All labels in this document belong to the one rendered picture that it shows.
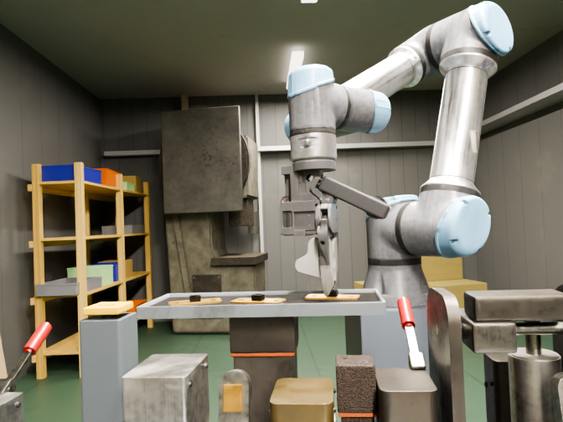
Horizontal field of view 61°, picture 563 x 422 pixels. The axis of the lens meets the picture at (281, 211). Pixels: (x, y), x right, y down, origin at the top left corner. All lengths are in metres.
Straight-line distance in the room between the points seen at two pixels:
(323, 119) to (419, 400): 0.42
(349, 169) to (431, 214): 5.92
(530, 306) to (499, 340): 0.05
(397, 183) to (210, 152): 2.83
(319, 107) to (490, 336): 0.40
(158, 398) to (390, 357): 0.54
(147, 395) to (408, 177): 6.57
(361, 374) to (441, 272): 5.68
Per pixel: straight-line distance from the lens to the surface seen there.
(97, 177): 5.07
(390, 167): 6.99
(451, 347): 0.59
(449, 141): 1.01
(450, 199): 0.95
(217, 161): 5.46
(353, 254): 6.83
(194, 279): 5.85
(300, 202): 0.75
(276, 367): 0.76
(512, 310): 0.63
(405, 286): 1.03
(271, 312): 0.71
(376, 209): 0.74
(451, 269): 6.37
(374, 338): 1.00
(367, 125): 0.84
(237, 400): 0.59
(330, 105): 0.78
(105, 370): 0.84
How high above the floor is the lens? 1.28
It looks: 2 degrees up
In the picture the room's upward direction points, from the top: 2 degrees counter-clockwise
